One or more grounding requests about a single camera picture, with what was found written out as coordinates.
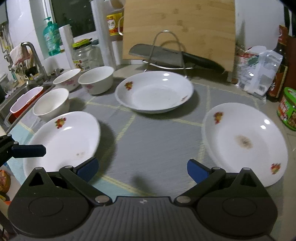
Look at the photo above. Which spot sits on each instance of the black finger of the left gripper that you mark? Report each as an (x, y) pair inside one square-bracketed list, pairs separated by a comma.
[(28, 151)]

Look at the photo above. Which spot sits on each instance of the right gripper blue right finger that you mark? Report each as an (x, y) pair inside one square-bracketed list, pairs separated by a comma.
[(205, 179)]

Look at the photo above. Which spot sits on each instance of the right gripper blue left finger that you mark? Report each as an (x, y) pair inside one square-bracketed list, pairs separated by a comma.
[(78, 177)]

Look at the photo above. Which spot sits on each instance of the white plate fruit print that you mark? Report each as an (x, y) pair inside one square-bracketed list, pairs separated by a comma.
[(154, 92), (69, 139), (239, 136)]

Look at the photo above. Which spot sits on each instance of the white bowl pink flowers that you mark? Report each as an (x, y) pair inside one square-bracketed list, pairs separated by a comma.
[(68, 80)]

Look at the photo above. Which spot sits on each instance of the red and white basin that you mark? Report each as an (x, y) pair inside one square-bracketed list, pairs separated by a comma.
[(25, 100)]

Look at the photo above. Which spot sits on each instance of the grey checked table mat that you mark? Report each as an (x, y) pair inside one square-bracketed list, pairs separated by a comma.
[(146, 155)]

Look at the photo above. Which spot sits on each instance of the metal sink faucet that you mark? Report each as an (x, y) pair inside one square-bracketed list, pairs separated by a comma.
[(42, 72)]

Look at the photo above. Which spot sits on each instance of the green lidded round tub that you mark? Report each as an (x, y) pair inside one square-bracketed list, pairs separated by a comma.
[(286, 108)]

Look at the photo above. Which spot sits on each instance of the dark soy sauce bottle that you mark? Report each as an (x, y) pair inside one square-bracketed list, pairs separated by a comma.
[(273, 93)]

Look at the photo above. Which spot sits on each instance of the glass jar yellow lid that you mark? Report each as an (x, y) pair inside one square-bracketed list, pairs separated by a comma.
[(84, 55)]

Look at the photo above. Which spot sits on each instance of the green dish soap bottle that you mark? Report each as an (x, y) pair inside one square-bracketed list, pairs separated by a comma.
[(52, 37)]

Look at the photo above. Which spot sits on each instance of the white plastic food bag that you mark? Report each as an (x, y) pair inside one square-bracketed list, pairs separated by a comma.
[(255, 70)]

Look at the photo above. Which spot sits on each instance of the white plastic roll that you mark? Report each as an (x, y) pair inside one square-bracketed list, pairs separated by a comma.
[(67, 41)]

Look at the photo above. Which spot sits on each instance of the bamboo cutting board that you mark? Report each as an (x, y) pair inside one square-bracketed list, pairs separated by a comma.
[(201, 28)]

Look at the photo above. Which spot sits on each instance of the cooking oil bottle yellow label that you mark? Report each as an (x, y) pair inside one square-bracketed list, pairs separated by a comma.
[(115, 11)]

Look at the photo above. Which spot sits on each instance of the white paper towel roll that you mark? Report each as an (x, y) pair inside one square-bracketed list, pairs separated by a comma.
[(102, 31)]

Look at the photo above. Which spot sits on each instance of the metal wire rack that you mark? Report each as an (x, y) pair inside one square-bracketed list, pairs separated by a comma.
[(160, 57)]

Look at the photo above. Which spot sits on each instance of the kitchen knife black handle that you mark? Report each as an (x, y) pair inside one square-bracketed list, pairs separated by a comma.
[(192, 61)]

